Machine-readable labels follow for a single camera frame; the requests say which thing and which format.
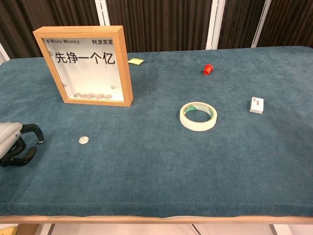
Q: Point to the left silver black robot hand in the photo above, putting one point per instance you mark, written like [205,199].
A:
[9,137]

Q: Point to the yellow foam block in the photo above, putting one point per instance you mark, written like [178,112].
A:
[7,230]

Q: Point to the flat cardboard sheet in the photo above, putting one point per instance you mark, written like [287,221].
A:
[27,229]

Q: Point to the blue velvet table cloth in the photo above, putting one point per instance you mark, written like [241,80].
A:
[146,159]

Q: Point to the yellow paper packet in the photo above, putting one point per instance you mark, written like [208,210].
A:
[135,61]

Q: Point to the beige masking tape roll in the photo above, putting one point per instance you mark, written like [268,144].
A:
[185,122]

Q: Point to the red plastic cap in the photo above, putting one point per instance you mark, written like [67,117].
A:
[207,70]

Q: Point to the white power adapter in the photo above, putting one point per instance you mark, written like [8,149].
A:
[256,107]

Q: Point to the white partition post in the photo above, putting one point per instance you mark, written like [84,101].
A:
[102,12]
[215,24]
[260,24]
[3,54]

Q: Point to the wooden frame coin bank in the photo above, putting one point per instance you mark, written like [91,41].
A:
[122,61]

